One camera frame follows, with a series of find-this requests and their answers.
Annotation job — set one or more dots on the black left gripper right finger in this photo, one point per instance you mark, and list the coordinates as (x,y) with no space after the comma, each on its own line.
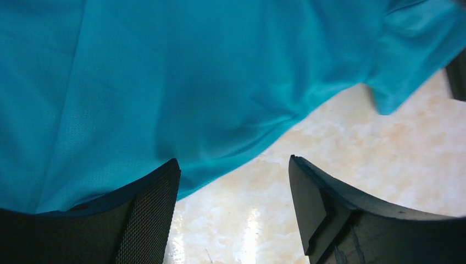
(339,223)

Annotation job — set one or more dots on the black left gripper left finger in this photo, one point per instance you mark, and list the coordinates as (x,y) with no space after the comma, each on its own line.
(128,225)

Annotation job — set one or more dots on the teal garment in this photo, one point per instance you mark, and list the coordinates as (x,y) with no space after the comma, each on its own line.
(97,94)

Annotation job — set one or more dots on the black square frame left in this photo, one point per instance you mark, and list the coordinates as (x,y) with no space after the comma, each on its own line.
(455,71)

